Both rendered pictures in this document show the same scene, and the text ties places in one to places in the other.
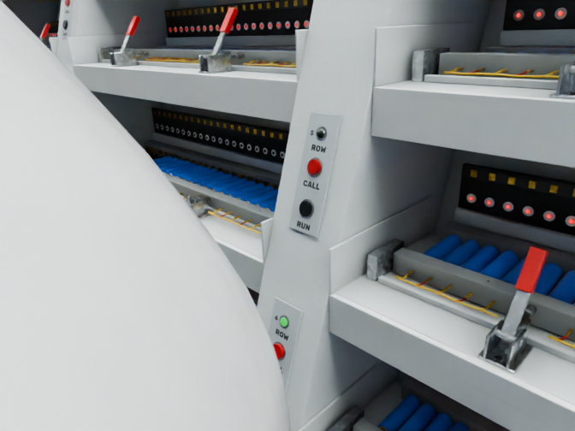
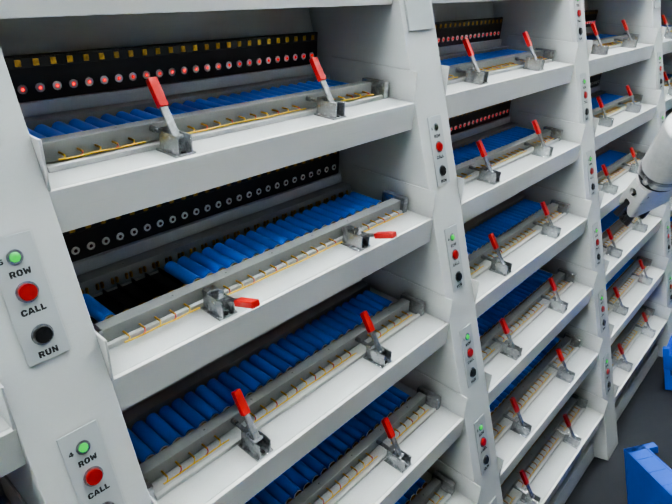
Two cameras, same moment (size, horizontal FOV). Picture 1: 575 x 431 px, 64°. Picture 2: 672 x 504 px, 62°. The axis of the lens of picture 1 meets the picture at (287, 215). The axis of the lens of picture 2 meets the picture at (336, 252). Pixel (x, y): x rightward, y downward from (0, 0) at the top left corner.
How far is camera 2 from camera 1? 1.17 m
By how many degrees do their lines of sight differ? 84
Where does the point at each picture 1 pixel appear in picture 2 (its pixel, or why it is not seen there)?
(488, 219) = not seen: hidden behind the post
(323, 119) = (434, 119)
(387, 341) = (477, 205)
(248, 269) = (422, 233)
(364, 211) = not seen: hidden behind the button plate
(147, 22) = not seen: outside the picture
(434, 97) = (462, 93)
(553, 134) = (485, 97)
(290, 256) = (442, 202)
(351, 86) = (437, 97)
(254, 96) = (387, 121)
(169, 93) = (305, 151)
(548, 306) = (472, 163)
